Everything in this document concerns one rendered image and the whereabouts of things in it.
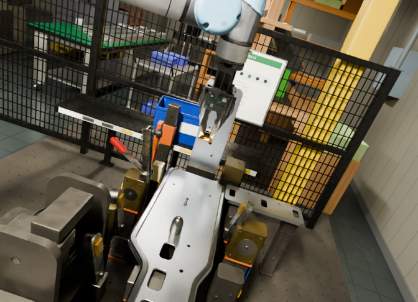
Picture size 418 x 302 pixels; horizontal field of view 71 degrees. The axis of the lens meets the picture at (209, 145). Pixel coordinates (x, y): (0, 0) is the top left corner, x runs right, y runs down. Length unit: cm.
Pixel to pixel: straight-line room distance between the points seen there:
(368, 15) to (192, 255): 111
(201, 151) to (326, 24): 781
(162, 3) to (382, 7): 106
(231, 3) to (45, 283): 52
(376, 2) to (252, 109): 62
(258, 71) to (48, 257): 105
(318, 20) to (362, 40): 734
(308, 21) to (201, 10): 824
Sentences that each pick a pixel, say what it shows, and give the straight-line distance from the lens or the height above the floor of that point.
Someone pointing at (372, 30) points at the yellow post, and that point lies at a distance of 141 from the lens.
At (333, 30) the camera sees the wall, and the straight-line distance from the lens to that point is 878.
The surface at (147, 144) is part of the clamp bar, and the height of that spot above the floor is 117.
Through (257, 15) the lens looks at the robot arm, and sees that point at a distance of 67.
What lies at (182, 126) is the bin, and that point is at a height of 110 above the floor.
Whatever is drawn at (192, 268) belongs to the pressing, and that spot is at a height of 100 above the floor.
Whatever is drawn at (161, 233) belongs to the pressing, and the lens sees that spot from 82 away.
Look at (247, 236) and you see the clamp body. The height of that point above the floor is 103.
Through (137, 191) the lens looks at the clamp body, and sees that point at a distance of 93.
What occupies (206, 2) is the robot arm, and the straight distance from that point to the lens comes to 49.
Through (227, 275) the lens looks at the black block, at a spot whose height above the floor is 99.
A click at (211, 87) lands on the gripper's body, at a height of 140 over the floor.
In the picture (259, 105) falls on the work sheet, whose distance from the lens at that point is 134.
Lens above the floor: 156
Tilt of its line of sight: 24 degrees down
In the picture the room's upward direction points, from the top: 18 degrees clockwise
